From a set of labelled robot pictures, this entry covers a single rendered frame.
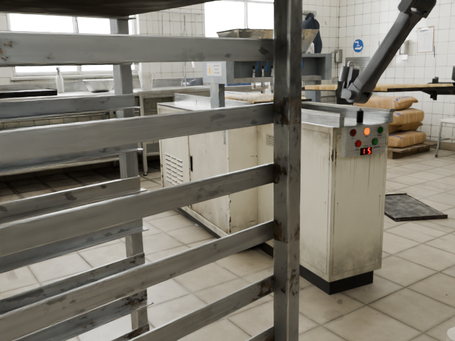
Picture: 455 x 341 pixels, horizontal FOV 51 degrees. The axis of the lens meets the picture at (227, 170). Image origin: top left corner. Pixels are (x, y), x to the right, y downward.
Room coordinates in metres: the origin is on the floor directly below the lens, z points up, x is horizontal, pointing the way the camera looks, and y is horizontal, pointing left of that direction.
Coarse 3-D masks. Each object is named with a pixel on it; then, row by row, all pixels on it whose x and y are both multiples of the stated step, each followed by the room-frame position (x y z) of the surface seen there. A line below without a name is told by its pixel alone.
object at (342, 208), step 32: (320, 128) 2.19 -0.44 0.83; (320, 160) 2.18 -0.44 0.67; (352, 160) 2.16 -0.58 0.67; (384, 160) 2.24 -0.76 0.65; (320, 192) 2.18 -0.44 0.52; (352, 192) 2.16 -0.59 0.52; (384, 192) 2.25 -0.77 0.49; (320, 224) 2.17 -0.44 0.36; (352, 224) 2.17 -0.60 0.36; (320, 256) 2.17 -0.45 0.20; (352, 256) 2.17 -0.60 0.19; (320, 288) 2.21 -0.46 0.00; (352, 288) 2.21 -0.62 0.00
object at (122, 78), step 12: (120, 24) 1.01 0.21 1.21; (120, 72) 1.00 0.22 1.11; (120, 84) 1.00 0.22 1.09; (132, 84) 1.02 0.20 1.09; (120, 156) 1.02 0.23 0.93; (132, 156) 1.01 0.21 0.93; (120, 168) 1.02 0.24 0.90; (132, 168) 1.01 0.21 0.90; (132, 240) 1.00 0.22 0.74; (132, 252) 1.00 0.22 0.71; (144, 312) 1.02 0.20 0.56; (132, 324) 1.02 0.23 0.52; (144, 324) 1.01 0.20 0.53
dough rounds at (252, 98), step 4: (228, 96) 3.18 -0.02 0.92; (232, 96) 3.13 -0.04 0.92; (236, 96) 3.12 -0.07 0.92; (240, 96) 3.11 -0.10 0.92; (244, 96) 3.11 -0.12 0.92; (248, 96) 3.10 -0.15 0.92; (252, 96) 3.08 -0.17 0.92; (256, 96) 3.12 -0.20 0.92; (260, 96) 3.07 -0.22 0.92; (264, 96) 3.06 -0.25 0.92; (268, 96) 3.10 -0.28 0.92; (272, 96) 3.05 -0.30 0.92; (236, 100) 2.94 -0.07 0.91; (240, 100) 2.89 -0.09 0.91; (244, 100) 2.84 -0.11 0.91; (248, 100) 2.79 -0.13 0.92; (252, 100) 2.78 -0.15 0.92; (256, 100) 2.74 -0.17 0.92; (260, 100) 2.74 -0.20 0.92; (264, 100) 2.76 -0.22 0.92; (268, 100) 2.76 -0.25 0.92; (272, 100) 2.79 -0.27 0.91
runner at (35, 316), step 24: (216, 240) 0.61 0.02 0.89; (240, 240) 0.65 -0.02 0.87; (264, 240) 0.68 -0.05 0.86; (168, 264) 0.56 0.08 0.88; (192, 264) 0.58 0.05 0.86; (96, 288) 0.49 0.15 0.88; (120, 288) 0.51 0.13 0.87; (144, 288) 0.53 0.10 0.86; (24, 312) 0.44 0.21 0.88; (48, 312) 0.45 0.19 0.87; (72, 312) 0.47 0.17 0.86; (0, 336) 0.42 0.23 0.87
